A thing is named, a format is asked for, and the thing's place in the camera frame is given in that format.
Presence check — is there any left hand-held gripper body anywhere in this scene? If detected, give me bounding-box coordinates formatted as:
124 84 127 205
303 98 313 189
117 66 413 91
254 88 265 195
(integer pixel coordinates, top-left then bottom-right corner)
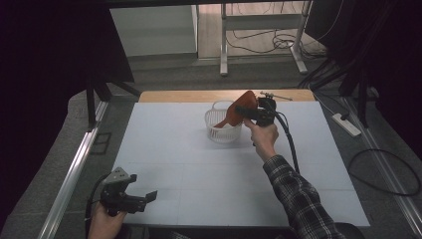
99 166 147 217

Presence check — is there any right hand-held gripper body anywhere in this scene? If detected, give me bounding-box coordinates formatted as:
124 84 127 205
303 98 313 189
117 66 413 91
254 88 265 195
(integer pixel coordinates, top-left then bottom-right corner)
256 91 294 128

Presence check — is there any wooden paddle hairbrush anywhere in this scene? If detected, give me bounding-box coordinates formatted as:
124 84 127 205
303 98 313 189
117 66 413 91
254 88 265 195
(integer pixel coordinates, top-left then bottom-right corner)
213 90 260 129

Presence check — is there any white plastic mesh basket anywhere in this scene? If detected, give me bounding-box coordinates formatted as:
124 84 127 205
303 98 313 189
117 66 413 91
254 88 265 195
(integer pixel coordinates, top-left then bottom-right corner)
204 100 245 144

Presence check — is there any person's right hand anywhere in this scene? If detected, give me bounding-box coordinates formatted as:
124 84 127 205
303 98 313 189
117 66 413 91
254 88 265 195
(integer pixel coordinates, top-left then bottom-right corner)
243 119 280 164

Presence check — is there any person's left hand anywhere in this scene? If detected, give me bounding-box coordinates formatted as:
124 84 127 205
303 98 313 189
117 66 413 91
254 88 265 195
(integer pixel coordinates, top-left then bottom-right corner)
87 201 129 239

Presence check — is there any white table mat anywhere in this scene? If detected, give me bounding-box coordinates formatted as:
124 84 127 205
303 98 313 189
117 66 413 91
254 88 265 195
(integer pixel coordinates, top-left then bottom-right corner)
111 101 371 229

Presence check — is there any white power strip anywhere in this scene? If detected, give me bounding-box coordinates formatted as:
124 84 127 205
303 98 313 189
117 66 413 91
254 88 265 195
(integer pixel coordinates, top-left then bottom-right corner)
331 113 362 138

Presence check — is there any black metal stand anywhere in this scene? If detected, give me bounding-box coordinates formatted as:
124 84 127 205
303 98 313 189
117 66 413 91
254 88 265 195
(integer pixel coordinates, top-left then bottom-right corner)
298 56 372 129
84 75 142 131

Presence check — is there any white board panel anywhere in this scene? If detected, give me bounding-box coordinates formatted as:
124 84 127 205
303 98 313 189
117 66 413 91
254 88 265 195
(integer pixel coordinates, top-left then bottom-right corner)
108 4 199 58

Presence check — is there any dark curtain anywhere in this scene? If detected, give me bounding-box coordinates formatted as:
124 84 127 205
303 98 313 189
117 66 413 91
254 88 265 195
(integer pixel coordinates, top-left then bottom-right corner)
304 0 422 160
0 0 135 231

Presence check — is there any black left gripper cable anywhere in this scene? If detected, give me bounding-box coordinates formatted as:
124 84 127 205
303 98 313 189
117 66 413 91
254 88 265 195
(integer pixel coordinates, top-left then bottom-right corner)
84 173 111 235

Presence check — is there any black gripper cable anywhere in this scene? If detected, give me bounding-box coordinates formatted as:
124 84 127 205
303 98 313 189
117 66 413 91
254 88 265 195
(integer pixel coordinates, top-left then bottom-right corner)
273 111 301 174
84 173 111 235

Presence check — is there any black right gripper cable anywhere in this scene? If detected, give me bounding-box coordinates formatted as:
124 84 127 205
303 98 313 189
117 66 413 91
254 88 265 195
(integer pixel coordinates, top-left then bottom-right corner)
273 111 301 174

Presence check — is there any aluminium rail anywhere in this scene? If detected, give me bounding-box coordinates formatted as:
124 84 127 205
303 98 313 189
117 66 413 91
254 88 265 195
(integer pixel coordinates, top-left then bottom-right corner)
37 101 109 239
343 96 422 237

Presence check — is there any black floor socket frame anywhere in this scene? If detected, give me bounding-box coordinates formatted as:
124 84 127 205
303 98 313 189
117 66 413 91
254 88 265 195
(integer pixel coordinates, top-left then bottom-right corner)
89 131 112 155

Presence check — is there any white power strip cable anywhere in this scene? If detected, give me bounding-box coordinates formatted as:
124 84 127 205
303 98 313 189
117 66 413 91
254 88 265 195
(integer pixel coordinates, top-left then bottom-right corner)
312 92 336 117

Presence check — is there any tangle of black floor cables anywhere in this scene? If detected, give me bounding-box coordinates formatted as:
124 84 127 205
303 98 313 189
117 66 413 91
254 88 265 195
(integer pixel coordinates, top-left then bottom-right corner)
231 29 327 56

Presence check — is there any white desk frame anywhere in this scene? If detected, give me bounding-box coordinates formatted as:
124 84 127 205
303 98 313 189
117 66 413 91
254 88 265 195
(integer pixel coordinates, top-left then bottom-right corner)
218 0 314 77

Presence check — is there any black looped floor cable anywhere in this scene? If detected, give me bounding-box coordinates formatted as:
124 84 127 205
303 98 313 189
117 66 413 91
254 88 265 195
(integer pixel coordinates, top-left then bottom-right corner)
346 147 422 197

